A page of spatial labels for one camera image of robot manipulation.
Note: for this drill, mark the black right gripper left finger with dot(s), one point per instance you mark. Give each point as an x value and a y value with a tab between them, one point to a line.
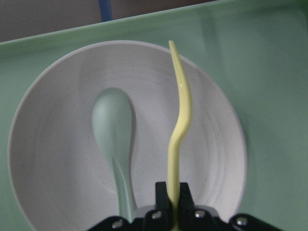
160	217

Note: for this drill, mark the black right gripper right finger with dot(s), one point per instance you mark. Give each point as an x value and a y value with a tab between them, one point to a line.
194	217

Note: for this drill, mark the yellow plastic fork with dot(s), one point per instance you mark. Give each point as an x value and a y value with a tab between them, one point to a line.
180	130

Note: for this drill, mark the white round plate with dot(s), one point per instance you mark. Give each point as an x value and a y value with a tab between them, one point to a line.
63	182

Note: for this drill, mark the light green plastic spoon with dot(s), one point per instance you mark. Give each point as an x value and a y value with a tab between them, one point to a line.
112	128

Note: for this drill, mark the light green plastic tray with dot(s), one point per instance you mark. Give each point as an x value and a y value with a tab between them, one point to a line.
256	51

